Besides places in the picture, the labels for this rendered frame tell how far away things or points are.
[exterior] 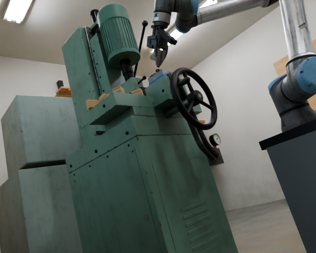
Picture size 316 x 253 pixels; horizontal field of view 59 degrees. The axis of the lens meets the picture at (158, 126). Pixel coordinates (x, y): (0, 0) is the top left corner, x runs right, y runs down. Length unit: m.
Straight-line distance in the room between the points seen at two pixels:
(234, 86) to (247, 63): 0.42
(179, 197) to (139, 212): 0.18
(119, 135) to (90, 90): 0.46
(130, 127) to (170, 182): 0.28
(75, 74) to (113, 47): 0.33
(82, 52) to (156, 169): 0.87
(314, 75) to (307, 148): 0.33
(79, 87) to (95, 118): 0.48
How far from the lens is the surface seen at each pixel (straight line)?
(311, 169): 1.44
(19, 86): 3.95
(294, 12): 1.59
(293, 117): 1.52
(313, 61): 1.42
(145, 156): 1.10
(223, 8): 1.67
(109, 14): 1.61
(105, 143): 1.26
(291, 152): 1.46
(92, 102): 1.25
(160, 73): 1.28
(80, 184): 1.46
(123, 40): 1.51
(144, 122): 1.16
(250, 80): 4.81
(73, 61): 1.76
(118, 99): 1.12
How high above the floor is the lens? 0.43
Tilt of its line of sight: 15 degrees up
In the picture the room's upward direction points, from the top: 16 degrees counter-clockwise
